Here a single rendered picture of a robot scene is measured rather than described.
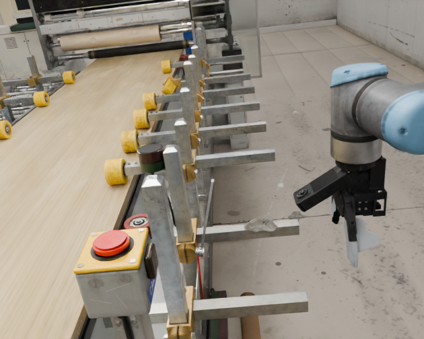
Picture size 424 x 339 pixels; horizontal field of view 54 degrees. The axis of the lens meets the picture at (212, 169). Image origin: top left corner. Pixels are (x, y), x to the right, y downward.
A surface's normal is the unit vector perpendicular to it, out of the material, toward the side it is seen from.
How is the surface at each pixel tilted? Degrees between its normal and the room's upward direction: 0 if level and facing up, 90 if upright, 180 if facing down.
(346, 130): 90
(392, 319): 0
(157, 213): 90
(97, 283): 90
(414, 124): 90
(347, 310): 0
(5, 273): 0
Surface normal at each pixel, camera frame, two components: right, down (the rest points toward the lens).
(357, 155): -0.20, 0.46
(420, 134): 0.19, 0.41
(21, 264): -0.11, -0.89
